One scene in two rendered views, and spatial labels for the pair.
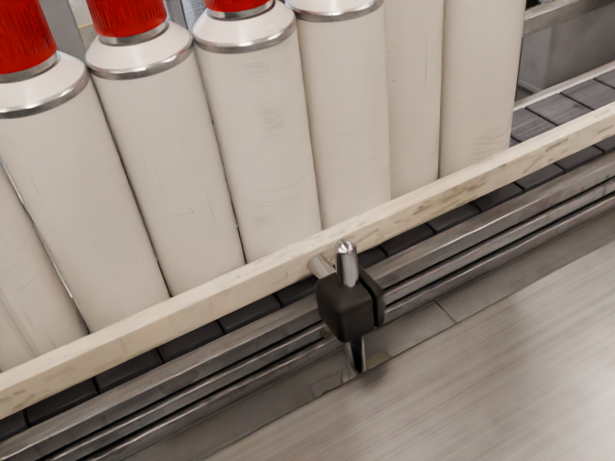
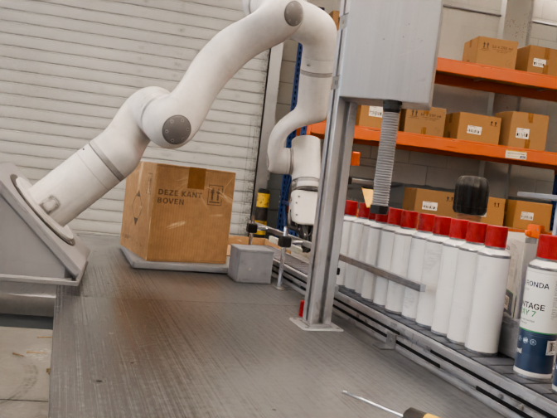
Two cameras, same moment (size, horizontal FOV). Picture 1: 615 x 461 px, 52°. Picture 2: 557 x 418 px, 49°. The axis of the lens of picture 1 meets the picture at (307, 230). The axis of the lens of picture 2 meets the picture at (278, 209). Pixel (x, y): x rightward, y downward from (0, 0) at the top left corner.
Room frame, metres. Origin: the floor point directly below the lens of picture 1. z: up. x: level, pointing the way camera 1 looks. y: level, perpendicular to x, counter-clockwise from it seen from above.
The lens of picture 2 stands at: (0.44, 1.40, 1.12)
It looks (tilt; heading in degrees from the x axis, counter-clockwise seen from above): 3 degrees down; 274
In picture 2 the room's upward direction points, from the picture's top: 7 degrees clockwise
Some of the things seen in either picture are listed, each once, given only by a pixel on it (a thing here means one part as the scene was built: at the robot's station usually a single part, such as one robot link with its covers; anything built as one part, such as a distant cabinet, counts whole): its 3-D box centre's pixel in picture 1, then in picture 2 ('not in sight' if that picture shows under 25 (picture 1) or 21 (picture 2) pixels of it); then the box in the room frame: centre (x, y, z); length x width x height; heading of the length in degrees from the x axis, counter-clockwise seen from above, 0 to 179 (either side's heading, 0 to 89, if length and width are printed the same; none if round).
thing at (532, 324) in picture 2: not in sight; (541, 306); (0.10, 0.51, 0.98); 0.05 x 0.05 x 0.20
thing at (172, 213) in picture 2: not in sight; (175, 210); (0.86, -0.43, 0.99); 0.30 x 0.24 x 0.27; 122
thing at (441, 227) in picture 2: not in sight; (436, 271); (0.20, 0.25, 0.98); 0.05 x 0.05 x 0.20
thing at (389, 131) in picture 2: not in sight; (385, 157); (0.32, 0.25, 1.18); 0.04 x 0.04 x 0.21
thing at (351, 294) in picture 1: (353, 320); not in sight; (0.23, -0.02, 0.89); 0.03 x 0.03 x 0.12; 23
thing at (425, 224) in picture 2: not in sight; (421, 266); (0.22, 0.21, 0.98); 0.05 x 0.05 x 0.20
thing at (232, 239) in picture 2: not in sight; (244, 246); (0.69, -0.86, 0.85); 0.30 x 0.26 x 0.04; 113
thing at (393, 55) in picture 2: not in sight; (391, 55); (0.33, 0.19, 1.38); 0.17 x 0.10 x 0.19; 168
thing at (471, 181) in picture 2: not in sight; (466, 236); (0.07, -0.12, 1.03); 0.09 x 0.09 x 0.30
